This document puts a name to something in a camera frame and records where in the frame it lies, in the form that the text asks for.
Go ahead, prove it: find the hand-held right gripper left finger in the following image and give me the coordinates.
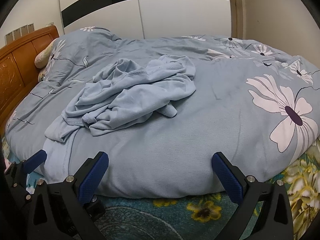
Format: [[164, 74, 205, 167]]
[[26, 151, 109, 240]]

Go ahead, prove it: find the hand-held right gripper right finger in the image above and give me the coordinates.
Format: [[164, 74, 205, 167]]
[[211, 151, 294, 240]]

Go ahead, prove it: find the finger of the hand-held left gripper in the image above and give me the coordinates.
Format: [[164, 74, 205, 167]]
[[21, 149, 48, 174]]

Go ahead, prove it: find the light blue t-shirt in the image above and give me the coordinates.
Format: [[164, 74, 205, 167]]
[[44, 55, 197, 143]]

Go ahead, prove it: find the blue floral duvet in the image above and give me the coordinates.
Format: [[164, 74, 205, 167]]
[[5, 26, 320, 199]]

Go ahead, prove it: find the green floral blanket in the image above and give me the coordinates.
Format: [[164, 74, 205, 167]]
[[0, 140, 320, 240]]

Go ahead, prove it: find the cream floral pillow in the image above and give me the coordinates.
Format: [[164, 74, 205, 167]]
[[34, 42, 55, 68], [37, 69, 48, 83]]

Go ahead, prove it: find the wooden headboard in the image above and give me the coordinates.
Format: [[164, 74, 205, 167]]
[[0, 25, 60, 135]]

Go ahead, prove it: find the white and black wardrobe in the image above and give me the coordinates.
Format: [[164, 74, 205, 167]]
[[59, 0, 232, 42]]

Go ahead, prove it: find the cream door frame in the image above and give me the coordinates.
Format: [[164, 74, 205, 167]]
[[227, 0, 248, 40]]

